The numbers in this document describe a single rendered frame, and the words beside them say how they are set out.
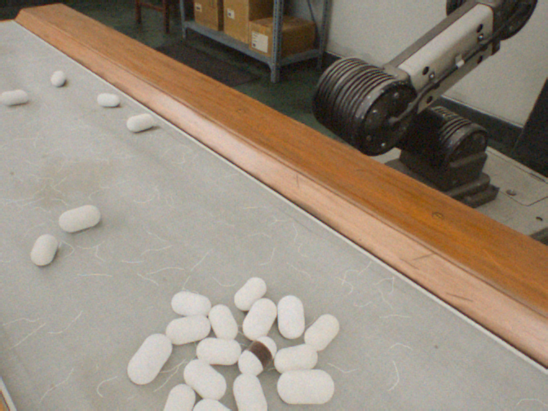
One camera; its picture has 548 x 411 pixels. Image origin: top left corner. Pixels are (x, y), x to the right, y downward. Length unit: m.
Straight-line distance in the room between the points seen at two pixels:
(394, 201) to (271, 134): 0.18
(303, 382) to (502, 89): 2.21
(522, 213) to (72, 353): 0.92
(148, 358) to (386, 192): 0.28
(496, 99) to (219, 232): 2.13
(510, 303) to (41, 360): 0.36
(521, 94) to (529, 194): 1.30
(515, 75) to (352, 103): 1.78
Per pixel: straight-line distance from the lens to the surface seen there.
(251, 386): 0.30
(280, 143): 0.53
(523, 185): 1.16
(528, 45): 2.35
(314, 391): 0.30
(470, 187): 0.99
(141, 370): 0.32
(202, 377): 0.31
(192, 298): 0.35
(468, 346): 0.38
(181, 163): 0.53
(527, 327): 0.40
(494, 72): 2.43
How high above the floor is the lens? 1.02
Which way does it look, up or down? 38 degrees down
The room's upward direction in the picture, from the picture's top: 3 degrees clockwise
